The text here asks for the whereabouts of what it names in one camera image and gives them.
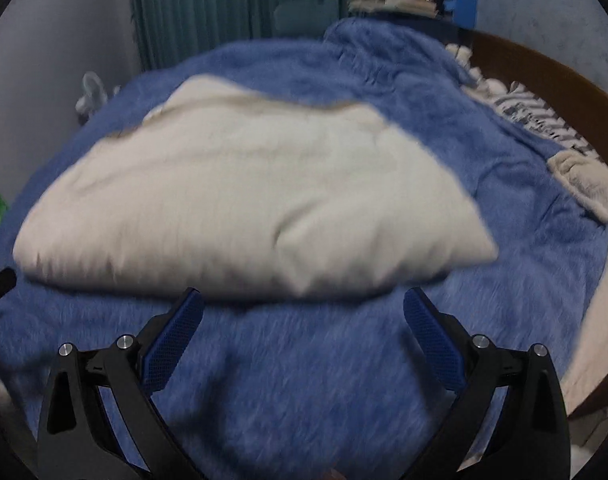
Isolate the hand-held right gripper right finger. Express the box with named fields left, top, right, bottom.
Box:
left=403, top=287, right=572, bottom=480

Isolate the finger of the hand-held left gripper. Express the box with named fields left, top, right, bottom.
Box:
left=0, top=259, right=18, bottom=318

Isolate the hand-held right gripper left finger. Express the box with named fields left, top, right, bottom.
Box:
left=36, top=287, right=206, bottom=480

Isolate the white hooded coat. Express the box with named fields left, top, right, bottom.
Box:
left=12, top=74, right=501, bottom=302

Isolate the blue fuzzy blanket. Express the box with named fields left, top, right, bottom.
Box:
left=0, top=16, right=608, bottom=480

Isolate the white standing fan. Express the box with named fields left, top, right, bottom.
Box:
left=75, top=71, right=122, bottom=124

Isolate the cream bed sheet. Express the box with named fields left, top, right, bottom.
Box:
left=546, top=152, right=608, bottom=407

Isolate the striped cloth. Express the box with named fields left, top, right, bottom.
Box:
left=444, top=42, right=605, bottom=162

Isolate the blue box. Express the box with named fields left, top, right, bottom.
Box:
left=444, top=0, right=480, bottom=29

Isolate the teal curtain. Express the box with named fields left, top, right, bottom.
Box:
left=129, top=0, right=372, bottom=73

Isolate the teal cushion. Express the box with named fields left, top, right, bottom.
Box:
left=274, top=0, right=331, bottom=39

